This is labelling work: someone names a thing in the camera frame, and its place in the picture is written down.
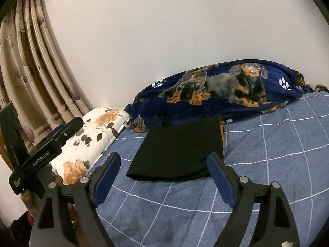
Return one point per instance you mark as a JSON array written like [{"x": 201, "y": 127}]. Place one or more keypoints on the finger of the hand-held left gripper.
[{"x": 73, "y": 128}]

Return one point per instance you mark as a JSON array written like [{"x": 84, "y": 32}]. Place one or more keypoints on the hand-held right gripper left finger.
[{"x": 108, "y": 177}]

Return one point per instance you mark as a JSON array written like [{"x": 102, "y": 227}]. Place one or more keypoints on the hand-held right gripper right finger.
[{"x": 219, "y": 182}]

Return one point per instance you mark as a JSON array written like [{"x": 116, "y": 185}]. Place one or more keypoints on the black pants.
[{"x": 180, "y": 149}]

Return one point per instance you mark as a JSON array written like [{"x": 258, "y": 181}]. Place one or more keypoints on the person's left hand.
[{"x": 29, "y": 200}]

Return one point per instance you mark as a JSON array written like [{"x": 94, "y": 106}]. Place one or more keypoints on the white floral pillow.
[{"x": 77, "y": 154}]

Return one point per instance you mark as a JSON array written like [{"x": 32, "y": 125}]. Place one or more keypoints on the brown wooden door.
[{"x": 3, "y": 151}]

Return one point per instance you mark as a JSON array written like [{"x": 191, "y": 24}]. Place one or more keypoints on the blue checked bedsheet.
[{"x": 270, "y": 159}]

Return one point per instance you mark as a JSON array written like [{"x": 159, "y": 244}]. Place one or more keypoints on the beige patterned curtain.
[{"x": 33, "y": 69}]

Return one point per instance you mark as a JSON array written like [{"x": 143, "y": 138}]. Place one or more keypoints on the navy dog-print blanket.
[{"x": 275, "y": 95}]

